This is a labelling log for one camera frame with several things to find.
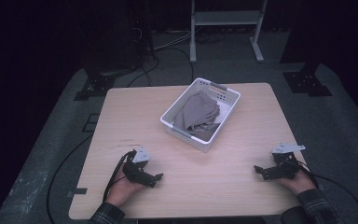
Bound person's right hand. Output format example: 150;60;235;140
275;170;317;196

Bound white plastic basket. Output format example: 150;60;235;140
159;77;241;153

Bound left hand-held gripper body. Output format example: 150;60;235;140
122;146;152;185

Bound white metal stand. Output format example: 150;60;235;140
189;0;269;64

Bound person's left hand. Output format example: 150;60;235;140
105;164;146;208

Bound black tape marker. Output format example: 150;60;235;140
66;187;89;199

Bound black stand base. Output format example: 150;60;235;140
282;60;334;97
73;74;117;102

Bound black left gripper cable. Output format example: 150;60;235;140
103;149;137;203

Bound grey pants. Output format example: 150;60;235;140
172;91;222;143

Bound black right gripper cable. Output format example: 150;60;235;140
292;160;322;189

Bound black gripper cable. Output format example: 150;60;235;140
292;160;322;189
103;149;137;203

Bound black floor cable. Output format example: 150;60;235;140
46;133;94;224
127;46;196;89
316;175;358;224

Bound white floor cable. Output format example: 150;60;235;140
153;31;194;51

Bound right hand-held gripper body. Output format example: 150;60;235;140
271;143;306;180

